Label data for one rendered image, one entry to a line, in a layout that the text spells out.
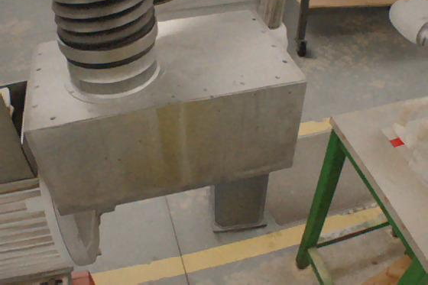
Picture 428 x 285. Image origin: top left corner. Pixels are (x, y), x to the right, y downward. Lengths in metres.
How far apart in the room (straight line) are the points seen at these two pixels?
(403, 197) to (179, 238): 1.25
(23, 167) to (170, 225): 1.64
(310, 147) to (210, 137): 2.11
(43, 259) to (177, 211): 1.59
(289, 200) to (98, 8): 1.98
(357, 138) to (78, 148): 0.99
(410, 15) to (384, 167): 0.45
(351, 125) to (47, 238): 0.98
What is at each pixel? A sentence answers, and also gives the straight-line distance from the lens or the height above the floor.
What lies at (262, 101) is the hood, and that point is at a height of 1.51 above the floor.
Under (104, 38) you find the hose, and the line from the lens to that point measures 0.40.
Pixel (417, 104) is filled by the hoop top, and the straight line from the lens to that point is 1.31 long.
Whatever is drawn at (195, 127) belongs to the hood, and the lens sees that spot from 0.45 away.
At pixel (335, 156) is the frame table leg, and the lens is 1.41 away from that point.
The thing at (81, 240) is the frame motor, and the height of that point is 1.28.
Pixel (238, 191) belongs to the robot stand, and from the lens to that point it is 1.90.
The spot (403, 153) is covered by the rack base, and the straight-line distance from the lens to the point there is 1.29.
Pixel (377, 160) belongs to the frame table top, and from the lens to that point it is 1.26.
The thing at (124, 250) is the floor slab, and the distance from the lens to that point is 2.12.
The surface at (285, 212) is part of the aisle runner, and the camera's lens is 2.22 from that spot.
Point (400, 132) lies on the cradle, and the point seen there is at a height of 0.97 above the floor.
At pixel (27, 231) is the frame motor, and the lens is 0.64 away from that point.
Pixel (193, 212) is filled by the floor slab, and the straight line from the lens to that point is 2.21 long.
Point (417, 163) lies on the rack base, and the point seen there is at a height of 0.97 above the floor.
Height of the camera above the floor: 1.80
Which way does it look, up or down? 43 degrees down
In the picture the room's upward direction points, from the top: straight up
